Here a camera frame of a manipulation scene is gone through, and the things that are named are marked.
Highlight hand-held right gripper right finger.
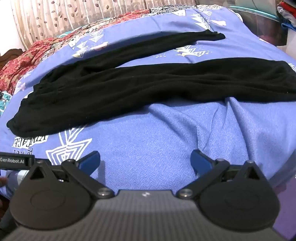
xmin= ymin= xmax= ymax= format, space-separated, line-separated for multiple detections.
xmin=176 ymin=149 xmax=264 ymax=199

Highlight carved wooden headboard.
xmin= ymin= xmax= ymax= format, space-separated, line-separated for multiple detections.
xmin=0 ymin=49 xmax=23 ymax=67

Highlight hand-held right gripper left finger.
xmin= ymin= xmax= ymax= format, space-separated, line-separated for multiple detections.
xmin=30 ymin=150 xmax=114 ymax=199

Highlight blue printed bedsheet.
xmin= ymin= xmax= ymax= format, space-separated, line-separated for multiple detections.
xmin=0 ymin=6 xmax=296 ymax=201

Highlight black pants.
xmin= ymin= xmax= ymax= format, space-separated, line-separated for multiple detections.
xmin=6 ymin=30 xmax=296 ymax=137

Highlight pile of colourful clothes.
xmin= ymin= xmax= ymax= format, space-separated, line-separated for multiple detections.
xmin=276 ymin=0 xmax=296 ymax=30

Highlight teal patterned cloth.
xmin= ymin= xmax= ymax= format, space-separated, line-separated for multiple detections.
xmin=0 ymin=94 xmax=12 ymax=116

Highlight red floral patchwork quilt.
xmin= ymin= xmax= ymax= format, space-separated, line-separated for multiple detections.
xmin=0 ymin=5 xmax=201 ymax=95

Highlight beige leaf print curtain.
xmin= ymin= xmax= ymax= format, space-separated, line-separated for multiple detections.
xmin=10 ymin=0 xmax=197 ymax=39

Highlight storage box with teal lid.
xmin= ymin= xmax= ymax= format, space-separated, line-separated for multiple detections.
xmin=229 ymin=6 xmax=290 ymax=47

